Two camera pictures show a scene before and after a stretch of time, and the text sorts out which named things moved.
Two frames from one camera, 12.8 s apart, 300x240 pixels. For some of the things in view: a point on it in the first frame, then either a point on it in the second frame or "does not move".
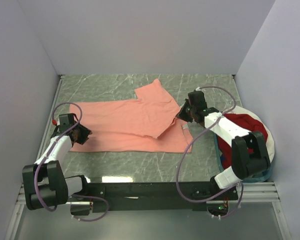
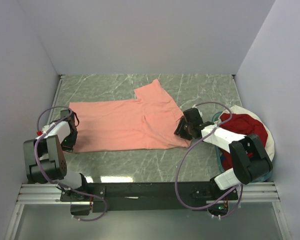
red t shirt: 248,123 does not move
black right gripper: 181,114 to 180,129
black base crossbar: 157,196 does not move
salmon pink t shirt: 147,124 does not move
